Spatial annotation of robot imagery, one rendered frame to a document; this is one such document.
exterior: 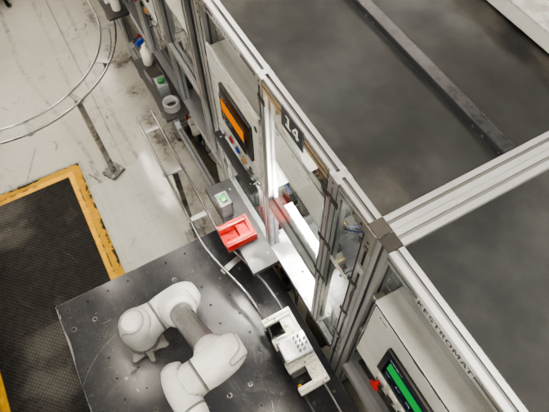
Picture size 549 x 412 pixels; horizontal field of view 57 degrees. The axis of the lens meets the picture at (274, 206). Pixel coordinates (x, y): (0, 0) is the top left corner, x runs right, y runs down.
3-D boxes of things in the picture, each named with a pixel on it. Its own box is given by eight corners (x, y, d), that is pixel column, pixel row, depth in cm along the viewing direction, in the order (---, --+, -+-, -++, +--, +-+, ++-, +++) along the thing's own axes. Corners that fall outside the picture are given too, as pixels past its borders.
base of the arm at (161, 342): (136, 372, 238) (134, 369, 233) (120, 331, 248) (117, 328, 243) (172, 352, 242) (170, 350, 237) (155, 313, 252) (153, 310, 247)
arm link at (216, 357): (144, 297, 240) (183, 270, 246) (161, 322, 246) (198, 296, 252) (190, 369, 172) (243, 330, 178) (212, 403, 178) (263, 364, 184)
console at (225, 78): (213, 125, 223) (198, 44, 183) (270, 100, 229) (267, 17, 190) (257, 197, 204) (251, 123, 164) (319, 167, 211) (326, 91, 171)
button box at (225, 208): (216, 207, 255) (213, 194, 245) (230, 200, 257) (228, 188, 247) (223, 219, 252) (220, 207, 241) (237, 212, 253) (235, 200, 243)
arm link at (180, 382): (175, 417, 168) (209, 391, 172) (148, 373, 176) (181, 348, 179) (182, 423, 179) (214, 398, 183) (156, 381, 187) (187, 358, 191)
